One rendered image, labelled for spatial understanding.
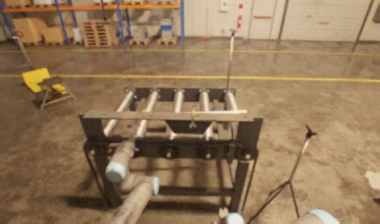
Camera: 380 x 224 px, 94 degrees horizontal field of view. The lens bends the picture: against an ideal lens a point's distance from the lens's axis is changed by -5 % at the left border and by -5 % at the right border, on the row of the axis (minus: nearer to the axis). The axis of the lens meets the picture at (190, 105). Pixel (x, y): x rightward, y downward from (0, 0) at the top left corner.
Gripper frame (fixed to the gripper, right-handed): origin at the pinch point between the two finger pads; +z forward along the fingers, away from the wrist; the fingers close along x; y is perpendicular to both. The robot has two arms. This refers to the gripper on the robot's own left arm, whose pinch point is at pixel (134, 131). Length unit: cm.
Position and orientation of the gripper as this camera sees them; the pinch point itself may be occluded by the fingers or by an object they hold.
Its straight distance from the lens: 121.6
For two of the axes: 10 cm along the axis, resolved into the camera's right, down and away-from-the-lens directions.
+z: 0.3, -5.0, 8.6
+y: 10.0, 0.2, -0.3
